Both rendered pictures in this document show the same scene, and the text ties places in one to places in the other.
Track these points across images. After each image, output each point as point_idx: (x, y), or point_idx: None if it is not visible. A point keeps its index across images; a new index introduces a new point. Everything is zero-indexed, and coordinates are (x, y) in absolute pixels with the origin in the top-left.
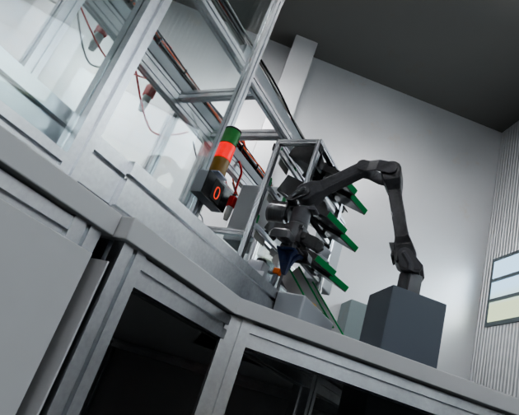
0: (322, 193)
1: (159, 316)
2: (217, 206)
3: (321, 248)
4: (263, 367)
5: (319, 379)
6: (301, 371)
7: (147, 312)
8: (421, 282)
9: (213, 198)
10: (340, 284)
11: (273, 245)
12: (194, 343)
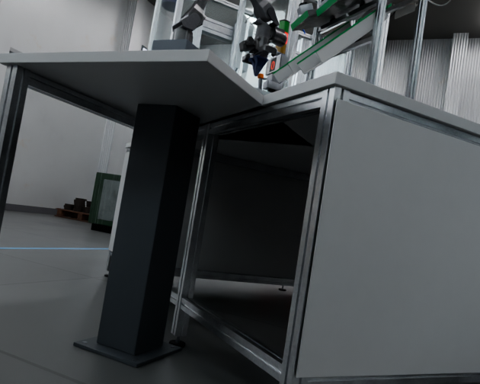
0: (255, 8)
1: (250, 145)
2: (274, 70)
3: (243, 43)
4: (296, 132)
5: (209, 125)
6: (199, 130)
7: (254, 147)
8: (173, 33)
9: (271, 69)
10: (328, 4)
11: (391, 11)
12: (314, 145)
